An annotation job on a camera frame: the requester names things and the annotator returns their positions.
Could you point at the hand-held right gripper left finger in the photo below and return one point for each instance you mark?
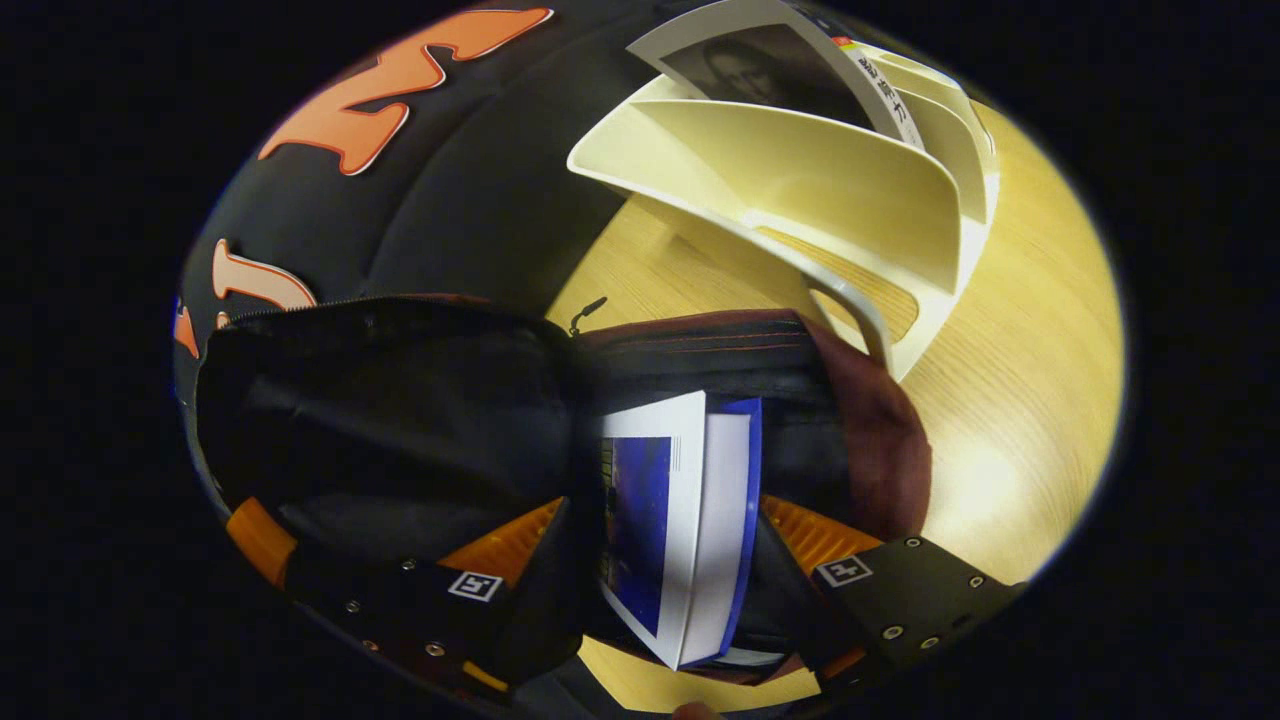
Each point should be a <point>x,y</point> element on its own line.
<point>545,600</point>

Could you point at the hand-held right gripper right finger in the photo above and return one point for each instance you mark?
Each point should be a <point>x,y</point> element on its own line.
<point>790,610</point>

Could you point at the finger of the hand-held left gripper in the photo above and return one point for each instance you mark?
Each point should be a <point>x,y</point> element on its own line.
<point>260,540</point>

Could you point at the blue book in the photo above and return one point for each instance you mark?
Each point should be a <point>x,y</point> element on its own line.
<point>660,520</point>

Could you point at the maroon schoolbag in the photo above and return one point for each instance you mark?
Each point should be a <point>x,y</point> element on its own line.
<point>400,420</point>

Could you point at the white bookshelf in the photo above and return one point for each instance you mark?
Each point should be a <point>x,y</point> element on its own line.
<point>800,170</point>

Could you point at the black and white book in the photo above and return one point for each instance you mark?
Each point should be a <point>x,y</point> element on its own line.
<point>760,70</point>

